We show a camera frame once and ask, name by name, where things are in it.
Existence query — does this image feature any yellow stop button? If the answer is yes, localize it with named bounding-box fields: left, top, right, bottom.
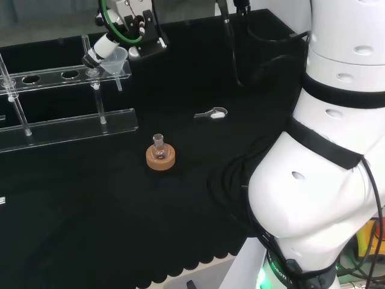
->
left=356, top=219, right=385, bottom=272

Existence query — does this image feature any small glass round-bottom flask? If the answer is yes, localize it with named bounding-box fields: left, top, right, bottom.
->
left=152, top=134, right=168, bottom=161

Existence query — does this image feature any green cable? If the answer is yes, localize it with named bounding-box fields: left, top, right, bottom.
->
left=100, top=0, right=146, bottom=43

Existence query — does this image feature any black cable bundle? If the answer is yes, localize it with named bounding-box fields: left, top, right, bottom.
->
left=207, top=156, right=301, bottom=281

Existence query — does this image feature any cork ring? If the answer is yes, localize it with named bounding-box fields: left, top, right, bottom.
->
left=146, top=143, right=176, bottom=172

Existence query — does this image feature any glass weighing funnel with powder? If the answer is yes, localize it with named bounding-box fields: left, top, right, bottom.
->
left=194, top=106, right=229, bottom=120

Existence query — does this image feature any clear acrylic funnel stand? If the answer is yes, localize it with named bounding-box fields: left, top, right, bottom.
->
left=0, top=34, right=140, bottom=154

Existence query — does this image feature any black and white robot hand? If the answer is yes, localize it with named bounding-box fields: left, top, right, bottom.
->
left=82, top=0, right=169, bottom=69

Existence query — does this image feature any thin black cable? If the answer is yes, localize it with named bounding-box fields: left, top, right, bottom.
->
left=360, top=156, right=385, bottom=289

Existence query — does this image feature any black bench cloth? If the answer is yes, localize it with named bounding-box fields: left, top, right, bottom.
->
left=0, top=8, right=310, bottom=289

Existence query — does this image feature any black hanging cable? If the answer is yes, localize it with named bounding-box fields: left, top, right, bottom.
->
left=217, top=0, right=245, bottom=88

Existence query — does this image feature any translucent plastic funnel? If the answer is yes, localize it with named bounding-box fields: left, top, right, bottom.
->
left=100, top=46, right=129, bottom=92

